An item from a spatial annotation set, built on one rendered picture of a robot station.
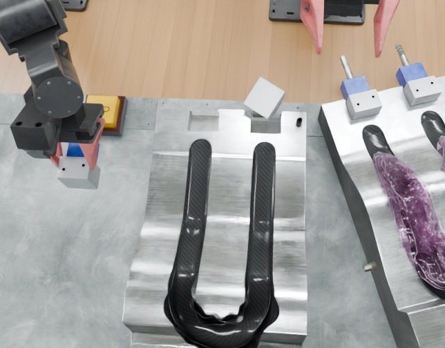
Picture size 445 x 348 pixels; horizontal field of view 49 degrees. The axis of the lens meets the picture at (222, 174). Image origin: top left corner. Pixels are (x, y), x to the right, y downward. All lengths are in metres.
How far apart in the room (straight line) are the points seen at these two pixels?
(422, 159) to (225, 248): 0.37
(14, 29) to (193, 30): 0.51
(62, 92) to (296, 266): 0.41
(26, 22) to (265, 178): 0.43
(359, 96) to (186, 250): 0.41
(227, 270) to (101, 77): 0.51
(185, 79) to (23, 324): 0.55
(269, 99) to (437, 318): 0.42
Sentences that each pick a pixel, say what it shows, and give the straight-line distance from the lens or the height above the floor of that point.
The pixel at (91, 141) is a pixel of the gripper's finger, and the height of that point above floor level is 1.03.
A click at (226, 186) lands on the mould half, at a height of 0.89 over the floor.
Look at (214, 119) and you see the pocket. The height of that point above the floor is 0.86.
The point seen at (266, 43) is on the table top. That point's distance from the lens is 1.05.
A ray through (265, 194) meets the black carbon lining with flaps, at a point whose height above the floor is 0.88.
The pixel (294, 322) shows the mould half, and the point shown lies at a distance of 0.71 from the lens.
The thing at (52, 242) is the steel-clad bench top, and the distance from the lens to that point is 0.94.
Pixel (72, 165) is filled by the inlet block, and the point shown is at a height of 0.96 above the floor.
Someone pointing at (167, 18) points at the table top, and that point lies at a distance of 1.11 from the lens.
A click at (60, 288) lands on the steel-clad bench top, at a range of 0.91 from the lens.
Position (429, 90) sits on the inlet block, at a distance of 0.94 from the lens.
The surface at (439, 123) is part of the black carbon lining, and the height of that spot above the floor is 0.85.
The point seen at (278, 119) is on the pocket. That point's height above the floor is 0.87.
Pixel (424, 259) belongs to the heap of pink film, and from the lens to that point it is 0.81.
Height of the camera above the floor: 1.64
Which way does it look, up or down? 68 degrees down
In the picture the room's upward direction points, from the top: 9 degrees counter-clockwise
